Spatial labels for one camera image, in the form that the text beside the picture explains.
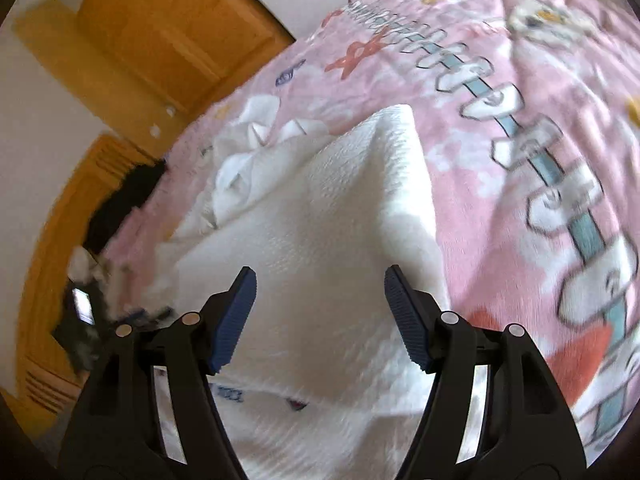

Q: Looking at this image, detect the dark clutter beside bed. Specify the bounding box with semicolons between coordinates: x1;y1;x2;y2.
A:
51;246;176;377

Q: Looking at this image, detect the black garment on bed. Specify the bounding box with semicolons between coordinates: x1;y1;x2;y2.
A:
82;159;167;255

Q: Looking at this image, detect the white crumpled cloth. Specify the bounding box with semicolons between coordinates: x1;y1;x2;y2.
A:
198;94;331;229

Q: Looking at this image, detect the pink patterned bed quilt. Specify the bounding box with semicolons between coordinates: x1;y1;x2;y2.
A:
105;0;639;462

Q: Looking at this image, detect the white knit sweater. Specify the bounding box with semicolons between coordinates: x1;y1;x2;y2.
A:
142;104;449;479

